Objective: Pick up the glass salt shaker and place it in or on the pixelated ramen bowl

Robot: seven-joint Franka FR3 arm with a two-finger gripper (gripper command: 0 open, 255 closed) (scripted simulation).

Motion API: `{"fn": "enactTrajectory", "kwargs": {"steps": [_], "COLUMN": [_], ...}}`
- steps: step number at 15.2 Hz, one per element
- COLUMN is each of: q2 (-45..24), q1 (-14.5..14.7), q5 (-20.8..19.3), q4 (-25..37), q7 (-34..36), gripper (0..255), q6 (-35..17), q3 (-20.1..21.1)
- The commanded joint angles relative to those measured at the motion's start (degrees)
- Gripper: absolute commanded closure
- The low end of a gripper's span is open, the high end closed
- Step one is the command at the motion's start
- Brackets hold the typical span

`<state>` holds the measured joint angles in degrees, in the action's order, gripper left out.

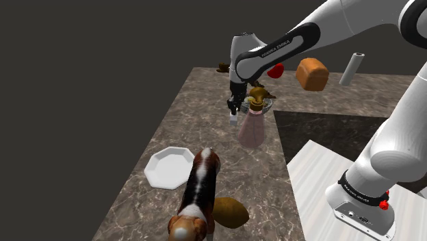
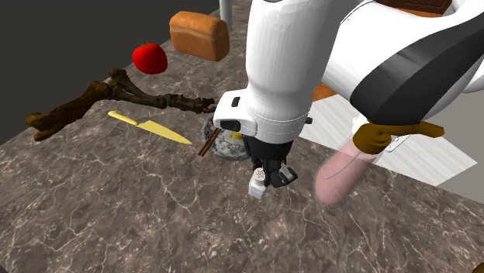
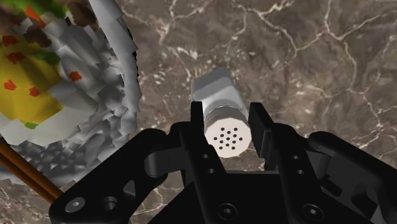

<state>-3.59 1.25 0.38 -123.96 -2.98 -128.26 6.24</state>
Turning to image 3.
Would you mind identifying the white bowl of food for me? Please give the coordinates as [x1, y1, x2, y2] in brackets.
[0, 0, 143, 189]

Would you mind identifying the white salt shaker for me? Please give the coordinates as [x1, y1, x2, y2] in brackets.
[190, 66, 253, 158]

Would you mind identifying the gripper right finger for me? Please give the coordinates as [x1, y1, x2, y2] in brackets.
[247, 102, 397, 224]

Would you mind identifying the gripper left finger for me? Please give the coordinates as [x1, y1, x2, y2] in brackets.
[48, 101, 253, 224]

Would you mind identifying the brown chopstick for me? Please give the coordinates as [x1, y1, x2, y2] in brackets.
[0, 138, 64, 199]
[0, 152, 57, 205]

